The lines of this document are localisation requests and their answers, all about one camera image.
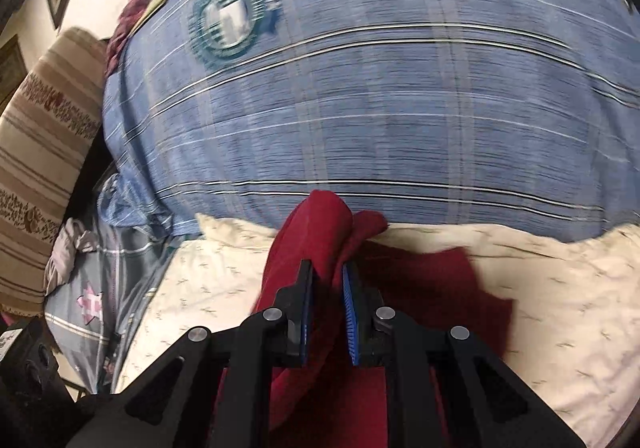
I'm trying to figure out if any grey patterned bed sheet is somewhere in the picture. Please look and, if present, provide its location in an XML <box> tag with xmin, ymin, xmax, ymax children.
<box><xmin>44</xmin><ymin>194</ymin><xmax>184</xmax><ymax>394</ymax></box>

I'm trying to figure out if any beige striped floral cushion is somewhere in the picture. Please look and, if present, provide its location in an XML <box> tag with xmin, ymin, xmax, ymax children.
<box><xmin>0</xmin><ymin>27</ymin><xmax>106</xmax><ymax>317</ymax></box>

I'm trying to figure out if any blue plaid large pillow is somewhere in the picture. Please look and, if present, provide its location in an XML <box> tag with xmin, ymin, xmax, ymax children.
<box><xmin>99</xmin><ymin>0</ymin><xmax>639</xmax><ymax>241</ymax></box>

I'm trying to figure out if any maroon cloth behind pillow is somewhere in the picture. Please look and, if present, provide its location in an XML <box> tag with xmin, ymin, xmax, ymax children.
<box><xmin>104</xmin><ymin>0</ymin><xmax>152</xmax><ymax>78</ymax></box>

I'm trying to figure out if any dark red small garment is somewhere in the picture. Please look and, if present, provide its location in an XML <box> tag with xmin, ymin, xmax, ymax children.
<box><xmin>254</xmin><ymin>190</ymin><xmax>512</xmax><ymax>447</ymax></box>

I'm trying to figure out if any dark wooden picture frame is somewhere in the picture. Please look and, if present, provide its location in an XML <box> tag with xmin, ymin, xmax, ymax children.
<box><xmin>0</xmin><ymin>34</ymin><xmax>27</xmax><ymax>112</ymax></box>

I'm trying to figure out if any cream leaf-print pillow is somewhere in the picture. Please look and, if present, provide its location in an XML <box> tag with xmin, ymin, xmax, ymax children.
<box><xmin>115</xmin><ymin>214</ymin><xmax>640</xmax><ymax>447</ymax></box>

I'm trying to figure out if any crumpled pale grey cloth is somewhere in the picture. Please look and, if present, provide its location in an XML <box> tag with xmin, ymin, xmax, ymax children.
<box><xmin>44</xmin><ymin>219</ymin><xmax>99</xmax><ymax>295</ymax></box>

